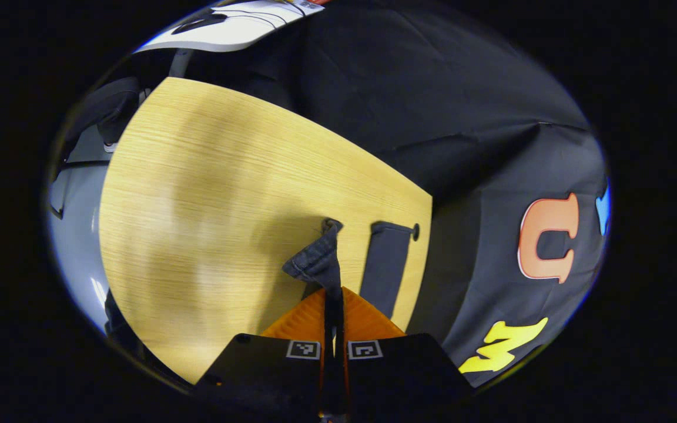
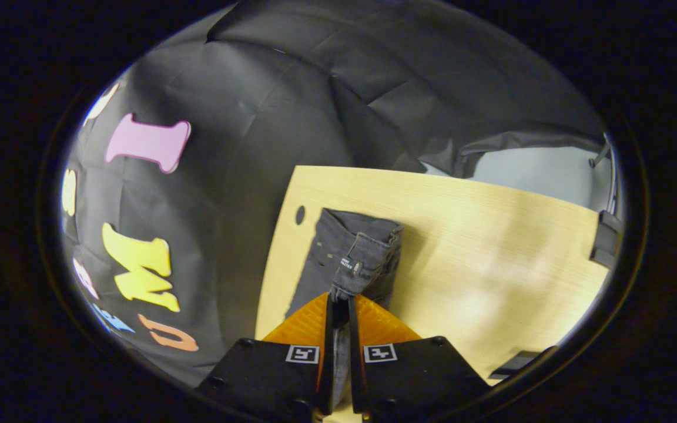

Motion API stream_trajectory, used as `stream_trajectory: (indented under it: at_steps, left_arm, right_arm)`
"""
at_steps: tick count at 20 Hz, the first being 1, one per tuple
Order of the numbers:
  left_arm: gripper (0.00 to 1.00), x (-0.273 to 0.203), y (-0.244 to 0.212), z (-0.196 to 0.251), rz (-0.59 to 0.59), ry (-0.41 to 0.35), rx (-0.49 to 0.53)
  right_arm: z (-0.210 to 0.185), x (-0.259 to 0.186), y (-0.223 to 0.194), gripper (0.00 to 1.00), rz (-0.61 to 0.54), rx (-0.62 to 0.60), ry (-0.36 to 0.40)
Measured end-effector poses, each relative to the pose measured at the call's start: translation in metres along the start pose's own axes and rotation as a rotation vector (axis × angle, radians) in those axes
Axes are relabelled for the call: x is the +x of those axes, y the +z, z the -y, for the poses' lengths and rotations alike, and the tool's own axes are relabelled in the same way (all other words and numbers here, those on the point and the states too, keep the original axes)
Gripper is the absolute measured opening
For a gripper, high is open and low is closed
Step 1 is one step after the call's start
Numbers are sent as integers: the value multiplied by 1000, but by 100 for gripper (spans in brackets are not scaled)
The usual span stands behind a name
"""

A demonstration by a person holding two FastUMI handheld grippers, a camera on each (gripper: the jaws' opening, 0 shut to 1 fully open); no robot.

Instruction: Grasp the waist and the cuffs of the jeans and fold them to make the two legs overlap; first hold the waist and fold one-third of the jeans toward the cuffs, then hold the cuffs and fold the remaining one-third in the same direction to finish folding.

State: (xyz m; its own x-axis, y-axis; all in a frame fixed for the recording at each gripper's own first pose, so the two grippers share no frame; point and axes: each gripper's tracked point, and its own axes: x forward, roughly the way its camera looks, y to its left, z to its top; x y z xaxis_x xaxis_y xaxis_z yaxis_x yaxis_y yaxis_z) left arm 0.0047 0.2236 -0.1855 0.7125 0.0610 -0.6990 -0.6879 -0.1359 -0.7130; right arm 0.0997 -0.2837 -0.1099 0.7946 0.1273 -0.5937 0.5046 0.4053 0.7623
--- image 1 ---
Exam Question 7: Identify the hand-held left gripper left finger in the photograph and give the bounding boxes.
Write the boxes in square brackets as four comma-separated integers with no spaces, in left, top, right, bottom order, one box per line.
[193,288,334,421]

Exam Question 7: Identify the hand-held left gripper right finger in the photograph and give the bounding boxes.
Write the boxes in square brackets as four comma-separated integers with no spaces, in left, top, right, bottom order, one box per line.
[334,287,474,421]

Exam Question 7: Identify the dark grey jeans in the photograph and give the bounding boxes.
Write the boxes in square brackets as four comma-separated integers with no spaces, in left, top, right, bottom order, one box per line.
[283,219,419,321]

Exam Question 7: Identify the black backdrop cloth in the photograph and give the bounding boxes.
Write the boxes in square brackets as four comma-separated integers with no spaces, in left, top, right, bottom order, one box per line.
[239,0,611,390]

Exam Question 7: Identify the black office chair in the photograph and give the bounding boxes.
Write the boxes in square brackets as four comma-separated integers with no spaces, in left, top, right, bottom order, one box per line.
[58,76,152,177]

